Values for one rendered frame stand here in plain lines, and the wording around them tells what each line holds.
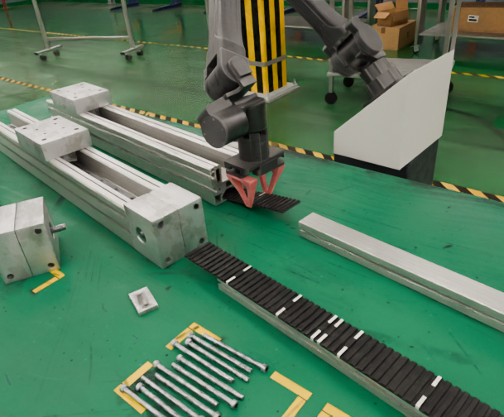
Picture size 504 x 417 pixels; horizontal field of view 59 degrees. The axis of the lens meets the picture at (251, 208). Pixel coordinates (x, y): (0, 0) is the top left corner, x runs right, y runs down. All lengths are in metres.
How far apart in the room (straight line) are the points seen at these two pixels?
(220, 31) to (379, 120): 0.39
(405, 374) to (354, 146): 0.64
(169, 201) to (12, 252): 0.27
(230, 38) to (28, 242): 0.49
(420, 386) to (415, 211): 0.42
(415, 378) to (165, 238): 0.42
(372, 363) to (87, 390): 0.35
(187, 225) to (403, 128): 0.50
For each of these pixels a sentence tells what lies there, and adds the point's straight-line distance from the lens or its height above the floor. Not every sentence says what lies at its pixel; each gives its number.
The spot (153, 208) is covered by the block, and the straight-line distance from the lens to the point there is 0.76.
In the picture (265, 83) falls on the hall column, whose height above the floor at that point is 0.13.
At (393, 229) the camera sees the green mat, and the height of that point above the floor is 0.78.
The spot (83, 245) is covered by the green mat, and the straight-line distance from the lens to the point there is 0.89.
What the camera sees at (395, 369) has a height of 0.81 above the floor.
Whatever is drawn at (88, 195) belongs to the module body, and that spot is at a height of 0.84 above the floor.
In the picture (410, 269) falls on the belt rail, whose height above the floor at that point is 0.81.
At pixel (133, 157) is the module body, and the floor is 0.81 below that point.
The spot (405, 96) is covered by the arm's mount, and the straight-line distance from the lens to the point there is 0.98.
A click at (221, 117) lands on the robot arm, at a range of 0.74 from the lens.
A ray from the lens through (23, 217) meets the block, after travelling 0.84.
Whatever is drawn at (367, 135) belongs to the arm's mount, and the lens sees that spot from 1.05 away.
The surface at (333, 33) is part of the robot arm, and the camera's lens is 1.13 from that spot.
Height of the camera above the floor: 1.24
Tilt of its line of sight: 31 degrees down
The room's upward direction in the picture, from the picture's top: 5 degrees counter-clockwise
